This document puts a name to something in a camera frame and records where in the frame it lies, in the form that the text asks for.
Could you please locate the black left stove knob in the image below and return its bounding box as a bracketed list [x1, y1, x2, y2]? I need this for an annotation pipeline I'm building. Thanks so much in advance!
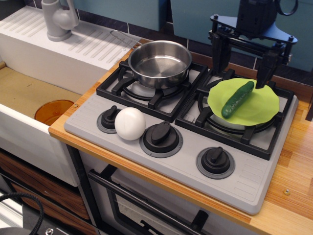
[97, 105, 121, 134]

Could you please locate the grey toy stove top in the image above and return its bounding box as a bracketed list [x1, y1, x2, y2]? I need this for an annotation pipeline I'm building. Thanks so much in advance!
[63, 61, 299, 216]

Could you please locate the green toy pickle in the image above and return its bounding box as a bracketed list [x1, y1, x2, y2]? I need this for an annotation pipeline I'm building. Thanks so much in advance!
[221, 81, 254, 119]

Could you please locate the grey toy faucet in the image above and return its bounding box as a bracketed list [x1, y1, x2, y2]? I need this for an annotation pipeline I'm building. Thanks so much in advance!
[41, 0, 79, 42]

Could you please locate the black oven door handle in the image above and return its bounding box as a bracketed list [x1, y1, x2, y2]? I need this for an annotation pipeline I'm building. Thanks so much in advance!
[88, 169, 206, 235]

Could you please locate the toy oven door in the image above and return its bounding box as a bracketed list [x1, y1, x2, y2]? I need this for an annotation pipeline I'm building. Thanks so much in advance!
[80, 152, 254, 235]

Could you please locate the stainless steel pot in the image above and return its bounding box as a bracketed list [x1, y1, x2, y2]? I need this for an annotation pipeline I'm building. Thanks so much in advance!
[109, 30, 193, 90]

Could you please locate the white toy sink unit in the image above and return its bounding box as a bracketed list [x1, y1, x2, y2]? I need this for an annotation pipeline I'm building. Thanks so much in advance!
[0, 6, 134, 187]

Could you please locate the black right stove knob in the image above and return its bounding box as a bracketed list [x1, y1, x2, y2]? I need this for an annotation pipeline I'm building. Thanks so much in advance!
[196, 147, 235, 180]

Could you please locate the black braided foreground cable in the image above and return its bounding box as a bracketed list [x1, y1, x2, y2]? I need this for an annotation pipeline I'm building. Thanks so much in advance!
[0, 192, 45, 235]

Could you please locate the black stove knob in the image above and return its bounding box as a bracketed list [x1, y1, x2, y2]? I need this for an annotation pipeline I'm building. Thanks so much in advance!
[97, 105, 121, 134]
[139, 121, 183, 158]
[196, 147, 235, 180]

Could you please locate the brass countertop screw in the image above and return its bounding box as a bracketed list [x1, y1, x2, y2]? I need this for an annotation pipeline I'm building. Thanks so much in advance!
[284, 189, 291, 195]

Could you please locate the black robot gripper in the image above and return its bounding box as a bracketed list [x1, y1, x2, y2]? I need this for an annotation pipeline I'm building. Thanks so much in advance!
[209, 0, 298, 89]

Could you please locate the black burner grate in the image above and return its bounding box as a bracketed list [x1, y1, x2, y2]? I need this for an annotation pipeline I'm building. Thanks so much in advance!
[96, 61, 209, 122]
[176, 70, 298, 160]

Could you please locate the black middle stove knob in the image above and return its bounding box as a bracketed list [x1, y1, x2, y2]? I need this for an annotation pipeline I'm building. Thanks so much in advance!
[139, 121, 183, 158]

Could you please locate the white toy mushroom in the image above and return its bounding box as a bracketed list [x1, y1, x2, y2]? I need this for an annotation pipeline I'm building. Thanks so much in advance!
[114, 107, 146, 141]

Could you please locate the wooden drawer front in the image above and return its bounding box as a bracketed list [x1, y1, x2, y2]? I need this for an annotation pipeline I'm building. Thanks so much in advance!
[0, 150, 97, 235]

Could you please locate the lime green plate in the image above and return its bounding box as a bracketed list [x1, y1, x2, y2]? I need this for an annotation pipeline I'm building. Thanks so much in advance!
[207, 78, 279, 126]

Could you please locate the black right burner grate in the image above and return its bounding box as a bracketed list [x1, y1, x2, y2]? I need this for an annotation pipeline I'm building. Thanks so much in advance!
[176, 70, 298, 160]

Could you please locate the black left burner grate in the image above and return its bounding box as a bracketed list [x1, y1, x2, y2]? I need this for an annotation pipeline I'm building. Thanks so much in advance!
[96, 61, 209, 122]

